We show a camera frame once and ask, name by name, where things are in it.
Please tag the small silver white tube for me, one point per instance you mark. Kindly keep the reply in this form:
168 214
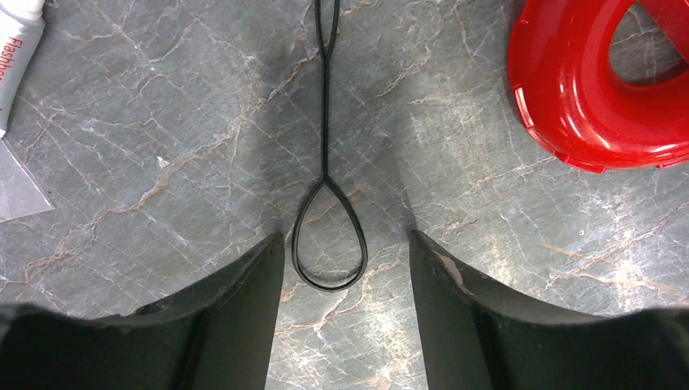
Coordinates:
22 26

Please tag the black wire loop tool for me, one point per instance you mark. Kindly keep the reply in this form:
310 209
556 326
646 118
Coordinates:
326 46

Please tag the red toy magnet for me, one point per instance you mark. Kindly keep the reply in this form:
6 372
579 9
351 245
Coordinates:
575 106

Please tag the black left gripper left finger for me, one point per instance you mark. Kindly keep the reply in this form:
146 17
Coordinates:
216 333

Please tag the clear plastic wrapper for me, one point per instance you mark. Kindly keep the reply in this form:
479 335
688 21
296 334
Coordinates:
21 195

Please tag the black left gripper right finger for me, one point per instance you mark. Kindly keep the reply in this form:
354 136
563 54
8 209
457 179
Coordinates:
477 333

